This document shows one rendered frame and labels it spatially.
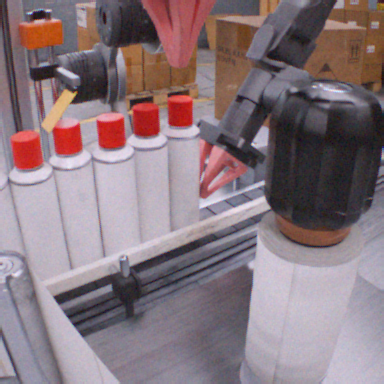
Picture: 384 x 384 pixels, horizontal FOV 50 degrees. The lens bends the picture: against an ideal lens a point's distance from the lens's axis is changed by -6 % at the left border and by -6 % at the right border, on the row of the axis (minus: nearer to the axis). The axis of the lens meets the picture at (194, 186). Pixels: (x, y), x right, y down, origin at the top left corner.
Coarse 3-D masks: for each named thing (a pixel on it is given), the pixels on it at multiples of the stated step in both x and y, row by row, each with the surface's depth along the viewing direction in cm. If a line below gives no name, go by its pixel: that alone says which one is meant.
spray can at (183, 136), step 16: (176, 96) 57; (176, 112) 55; (192, 112) 56; (176, 128) 56; (192, 128) 57; (176, 144) 56; (192, 144) 57; (176, 160) 57; (192, 160) 58; (176, 176) 58; (192, 176) 59; (176, 192) 60; (192, 192) 60; (176, 208) 61; (192, 208) 61; (176, 224) 62; (192, 224) 63
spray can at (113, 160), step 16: (112, 128) 49; (112, 144) 50; (96, 160) 50; (112, 160) 50; (128, 160) 51; (96, 176) 52; (112, 176) 51; (128, 176) 52; (112, 192) 52; (128, 192) 53; (112, 208) 53; (128, 208) 54; (112, 224) 54; (128, 224) 55; (112, 240) 55; (128, 240) 56
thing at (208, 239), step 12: (252, 192) 76; (216, 204) 73; (228, 204) 73; (240, 204) 73; (204, 216) 69; (252, 216) 69; (228, 228) 66; (240, 228) 67; (204, 240) 64; (216, 240) 65; (168, 252) 61; (180, 252) 61; (144, 264) 59; (156, 264) 59; (108, 276) 56; (84, 288) 54; (96, 288) 54; (60, 300) 52
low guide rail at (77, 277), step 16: (240, 208) 65; (256, 208) 66; (208, 224) 61; (224, 224) 63; (160, 240) 58; (176, 240) 59; (192, 240) 61; (112, 256) 55; (128, 256) 55; (144, 256) 57; (80, 272) 52; (96, 272) 53; (48, 288) 50; (64, 288) 51
